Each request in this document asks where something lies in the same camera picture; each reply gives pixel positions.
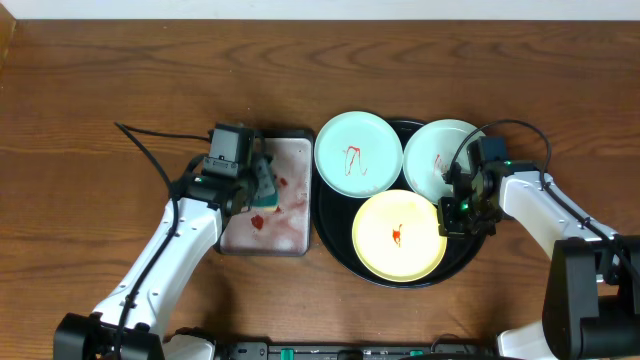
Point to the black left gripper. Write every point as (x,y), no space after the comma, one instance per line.
(248,181)

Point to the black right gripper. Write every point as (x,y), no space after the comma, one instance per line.
(451,229)

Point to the green yellow sponge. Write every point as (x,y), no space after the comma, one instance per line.
(265,198)

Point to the pale green plate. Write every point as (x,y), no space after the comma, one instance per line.
(428,155)

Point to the yellow plate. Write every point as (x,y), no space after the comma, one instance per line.
(395,235)

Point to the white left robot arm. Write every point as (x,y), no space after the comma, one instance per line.
(131,322)

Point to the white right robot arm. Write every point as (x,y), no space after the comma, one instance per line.
(591,305)

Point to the rectangular black metal tray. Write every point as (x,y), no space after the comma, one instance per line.
(282,229)

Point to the round black tray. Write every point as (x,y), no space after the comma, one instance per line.
(333,215)

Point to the light blue plate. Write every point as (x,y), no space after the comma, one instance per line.
(358,154)

